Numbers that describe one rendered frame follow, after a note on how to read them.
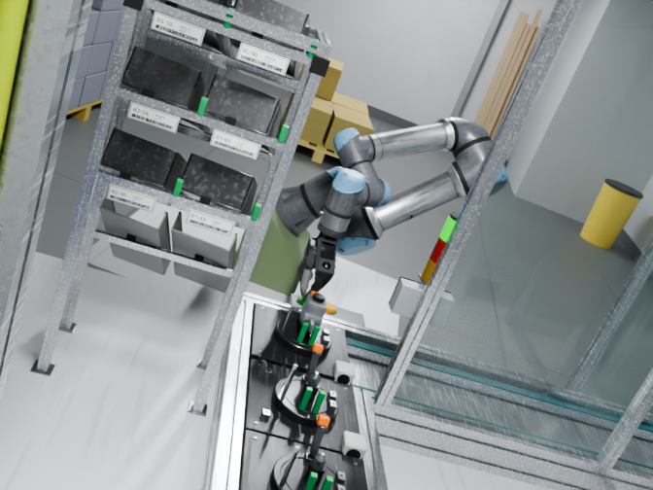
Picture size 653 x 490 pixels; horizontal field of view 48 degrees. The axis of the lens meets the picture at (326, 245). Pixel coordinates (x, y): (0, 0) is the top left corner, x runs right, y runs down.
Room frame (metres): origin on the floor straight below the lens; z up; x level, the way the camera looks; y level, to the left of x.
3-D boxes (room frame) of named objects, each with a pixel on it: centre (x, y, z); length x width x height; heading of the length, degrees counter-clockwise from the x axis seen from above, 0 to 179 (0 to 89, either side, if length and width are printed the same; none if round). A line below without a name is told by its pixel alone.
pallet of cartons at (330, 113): (7.12, 0.45, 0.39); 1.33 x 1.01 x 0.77; 177
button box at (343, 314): (1.76, -0.07, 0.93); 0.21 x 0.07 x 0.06; 101
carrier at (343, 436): (1.29, -0.08, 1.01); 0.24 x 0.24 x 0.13; 11
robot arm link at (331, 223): (1.77, 0.01, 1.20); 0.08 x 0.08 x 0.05
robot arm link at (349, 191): (1.77, 0.00, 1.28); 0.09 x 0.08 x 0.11; 143
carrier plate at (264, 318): (1.54, -0.03, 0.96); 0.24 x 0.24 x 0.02; 11
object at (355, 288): (2.05, 0.15, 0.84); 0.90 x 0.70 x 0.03; 90
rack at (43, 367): (1.34, 0.30, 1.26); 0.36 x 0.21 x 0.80; 101
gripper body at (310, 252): (1.78, 0.01, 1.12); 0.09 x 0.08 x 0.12; 11
